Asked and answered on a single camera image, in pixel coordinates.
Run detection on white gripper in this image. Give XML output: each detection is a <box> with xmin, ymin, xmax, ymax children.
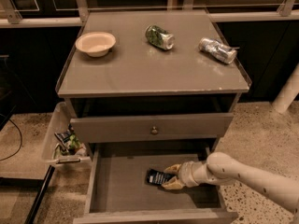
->
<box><xmin>162</xmin><ymin>161</ymin><xmax>198</xmax><ymax>190</ymax></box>

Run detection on blue rxbar blueberry bar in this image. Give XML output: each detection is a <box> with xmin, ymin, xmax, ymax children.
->
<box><xmin>146</xmin><ymin>169</ymin><xmax>174</xmax><ymax>186</ymax></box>

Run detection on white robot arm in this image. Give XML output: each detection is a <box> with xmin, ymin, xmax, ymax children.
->
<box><xmin>163</xmin><ymin>68</ymin><xmax>299</xmax><ymax>224</ymax></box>

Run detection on brass drawer knob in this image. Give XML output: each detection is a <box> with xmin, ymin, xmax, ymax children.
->
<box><xmin>151</xmin><ymin>126</ymin><xmax>158</xmax><ymax>135</ymax></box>

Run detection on grey open middle drawer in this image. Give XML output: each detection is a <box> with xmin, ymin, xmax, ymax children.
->
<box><xmin>73</xmin><ymin>140</ymin><xmax>238</xmax><ymax>224</ymax></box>

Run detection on grey upper drawer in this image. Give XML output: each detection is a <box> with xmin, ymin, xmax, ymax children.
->
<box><xmin>70</xmin><ymin>113</ymin><xmax>233</xmax><ymax>143</ymax></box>

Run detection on snack packets in bin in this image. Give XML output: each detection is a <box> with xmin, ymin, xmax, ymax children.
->
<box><xmin>52</xmin><ymin>124</ymin><xmax>87</xmax><ymax>158</ymax></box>

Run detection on black table leg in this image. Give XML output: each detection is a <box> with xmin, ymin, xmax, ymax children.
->
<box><xmin>24</xmin><ymin>165</ymin><xmax>55</xmax><ymax>224</ymax></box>

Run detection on silver can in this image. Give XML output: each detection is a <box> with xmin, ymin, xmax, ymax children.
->
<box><xmin>198</xmin><ymin>37</ymin><xmax>237</xmax><ymax>64</ymax></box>

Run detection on green can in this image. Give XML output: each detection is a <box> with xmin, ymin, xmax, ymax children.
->
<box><xmin>145</xmin><ymin>25</ymin><xmax>175</xmax><ymax>50</ymax></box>

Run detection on white paper bowl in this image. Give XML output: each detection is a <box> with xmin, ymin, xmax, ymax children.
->
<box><xmin>75</xmin><ymin>32</ymin><xmax>116</xmax><ymax>57</ymax></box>

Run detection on black cable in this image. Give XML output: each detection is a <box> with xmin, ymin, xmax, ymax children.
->
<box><xmin>0</xmin><ymin>113</ymin><xmax>24</xmax><ymax>162</ymax></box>

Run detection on metal railing frame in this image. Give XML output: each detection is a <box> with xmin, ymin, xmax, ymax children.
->
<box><xmin>0</xmin><ymin>0</ymin><xmax>299</xmax><ymax>28</ymax></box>

